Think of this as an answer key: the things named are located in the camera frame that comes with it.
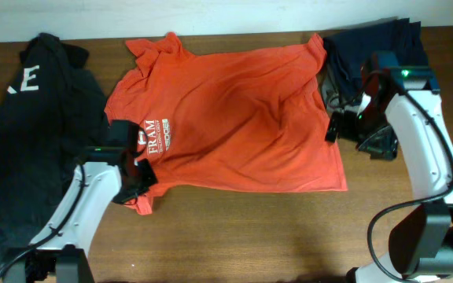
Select red soccer t-shirt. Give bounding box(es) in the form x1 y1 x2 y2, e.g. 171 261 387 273
105 33 348 215

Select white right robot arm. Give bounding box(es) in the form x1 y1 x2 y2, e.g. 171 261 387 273
325 52 453 283

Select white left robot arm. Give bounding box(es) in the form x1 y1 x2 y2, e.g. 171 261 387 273
0 120 157 282

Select folded navy blue garment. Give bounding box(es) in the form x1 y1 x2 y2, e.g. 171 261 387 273
323 18 429 102

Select black t-shirt white letters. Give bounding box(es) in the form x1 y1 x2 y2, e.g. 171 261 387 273
0 33 108 266

